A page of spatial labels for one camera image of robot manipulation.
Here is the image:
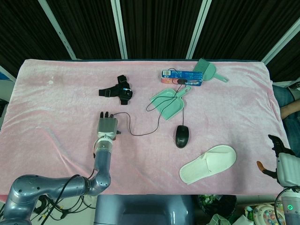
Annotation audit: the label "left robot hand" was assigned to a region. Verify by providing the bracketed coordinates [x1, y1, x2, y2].
[97, 111, 122, 142]

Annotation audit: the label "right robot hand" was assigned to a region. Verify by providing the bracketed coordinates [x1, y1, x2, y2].
[256, 134, 300, 188]

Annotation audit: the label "thin black cable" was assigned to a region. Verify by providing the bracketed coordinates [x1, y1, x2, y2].
[110, 67, 188, 136]

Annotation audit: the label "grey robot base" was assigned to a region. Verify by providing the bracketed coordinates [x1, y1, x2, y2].
[93, 194, 195, 225]

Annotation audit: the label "black computer mouse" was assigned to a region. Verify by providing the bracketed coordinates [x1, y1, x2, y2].
[175, 125, 191, 149]

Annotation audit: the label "black wrist brace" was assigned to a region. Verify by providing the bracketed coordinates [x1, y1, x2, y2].
[98, 75, 134, 105]

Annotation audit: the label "pink table cloth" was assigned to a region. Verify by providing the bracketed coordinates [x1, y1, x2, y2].
[0, 58, 292, 204]

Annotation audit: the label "colourful toy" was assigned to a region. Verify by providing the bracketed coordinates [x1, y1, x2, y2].
[245, 203, 286, 225]

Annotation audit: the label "person in jeans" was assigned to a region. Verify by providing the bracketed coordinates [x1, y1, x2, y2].
[271, 81, 300, 150]

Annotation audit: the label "green dustpan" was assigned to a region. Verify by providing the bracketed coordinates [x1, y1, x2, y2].
[150, 85, 192, 121]

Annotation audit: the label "white slipper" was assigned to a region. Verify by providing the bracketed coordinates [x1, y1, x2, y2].
[179, 144, 237, 185]

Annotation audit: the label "blue toothpaste box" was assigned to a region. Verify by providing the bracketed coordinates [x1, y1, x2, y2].
[160, 69, 203, 87]

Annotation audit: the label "green hand brush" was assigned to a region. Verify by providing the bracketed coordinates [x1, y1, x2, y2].
[193, 58, 229, 83]

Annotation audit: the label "black floor cables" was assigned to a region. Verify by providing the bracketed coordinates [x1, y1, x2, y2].
[32, 194, 97, 222]

